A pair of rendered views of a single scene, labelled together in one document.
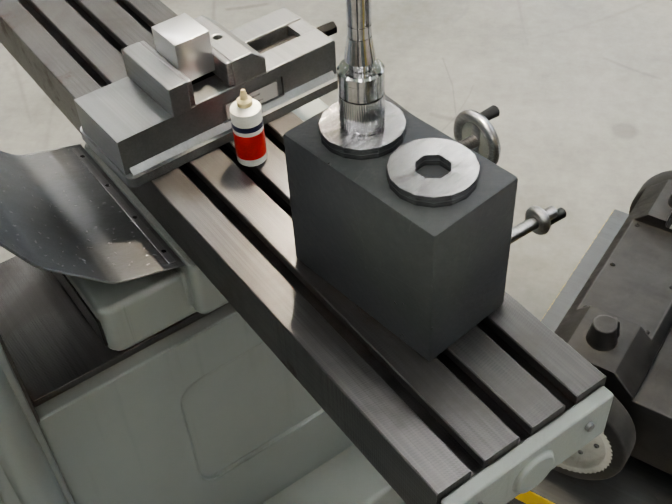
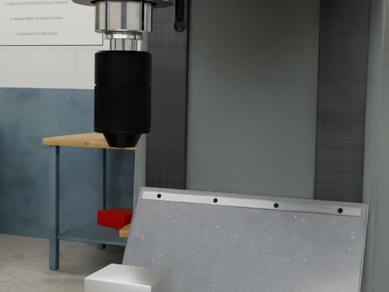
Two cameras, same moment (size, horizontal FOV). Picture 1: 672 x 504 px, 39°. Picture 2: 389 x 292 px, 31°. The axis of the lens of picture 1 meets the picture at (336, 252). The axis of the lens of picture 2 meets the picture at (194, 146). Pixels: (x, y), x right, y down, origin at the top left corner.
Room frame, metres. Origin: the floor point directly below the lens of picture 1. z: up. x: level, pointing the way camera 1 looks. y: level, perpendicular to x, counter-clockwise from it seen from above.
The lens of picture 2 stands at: (1.57, -0.11, 1.24)
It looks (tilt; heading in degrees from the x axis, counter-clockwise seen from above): 5 degrees down; 144
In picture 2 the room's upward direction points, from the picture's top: 1 degrees clockwise
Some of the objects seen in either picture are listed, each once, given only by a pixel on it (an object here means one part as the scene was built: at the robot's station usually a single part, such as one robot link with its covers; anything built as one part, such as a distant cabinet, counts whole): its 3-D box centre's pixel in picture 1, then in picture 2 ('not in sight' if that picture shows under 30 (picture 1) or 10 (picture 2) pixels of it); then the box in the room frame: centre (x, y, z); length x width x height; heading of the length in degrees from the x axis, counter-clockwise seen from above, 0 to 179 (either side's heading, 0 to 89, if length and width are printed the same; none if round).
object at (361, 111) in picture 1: (361, 99); not in sight; (0.78, -0.04, 1.16); 0.05 x 0.05 x 0.06
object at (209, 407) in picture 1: (253, 341); not in sight; (1.08, 0.16, 0.44); 0.80 x 0.30 x 0.60; 123
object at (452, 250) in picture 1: (396, 216); not in sight; (0.74, -0.07, 1.03); 0.22 x 0.12 x 0.20; 40
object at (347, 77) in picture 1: (360, 70); not in sight; (0.78, -0.04, 1.20); 0.05 x 0.05 x 0.01
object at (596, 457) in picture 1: (567, 424); not in sight; (0.83, -0.34, 0.50); 0.20 x 0.05 x 0.20; 54
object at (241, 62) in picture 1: (221, 48); not in sight; (1.11, 0.14, 1.02); 0.12 x 0.06 x 0.04; 35
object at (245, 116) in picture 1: (247, 124); not in sight; (0.98, 0.10, 0.99); 0.04 x 0.04 x 0.11
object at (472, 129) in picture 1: (461, 147); not in sight; (1.34, -0.24, 0.63); 0.16 x 0.12 x 0.12; 123
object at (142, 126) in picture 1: (209, 77); not in sight; (1.09, 0.16, 0.99); 0.35 x 0.15 x 0.11; 125
